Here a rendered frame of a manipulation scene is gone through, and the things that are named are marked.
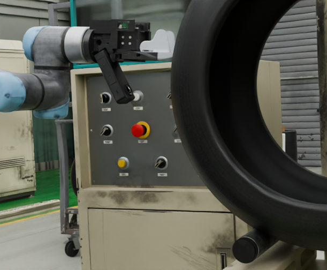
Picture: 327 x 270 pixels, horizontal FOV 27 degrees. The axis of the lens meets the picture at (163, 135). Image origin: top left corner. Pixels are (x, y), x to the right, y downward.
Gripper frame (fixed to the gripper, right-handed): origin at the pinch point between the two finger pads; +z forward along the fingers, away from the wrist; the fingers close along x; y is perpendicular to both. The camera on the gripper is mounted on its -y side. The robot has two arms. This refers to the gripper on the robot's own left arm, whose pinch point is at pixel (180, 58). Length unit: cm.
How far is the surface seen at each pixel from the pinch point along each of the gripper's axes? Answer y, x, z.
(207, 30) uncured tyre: 4.6, -12.3, 10.1
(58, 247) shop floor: -148, 333, -246
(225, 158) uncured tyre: -16.9, -12.4, 14.6
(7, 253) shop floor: -151, 306, -277
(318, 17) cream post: 10.4, 24.9, 20.7
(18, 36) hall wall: 50, 843, -679
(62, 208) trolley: -108, 303, -224
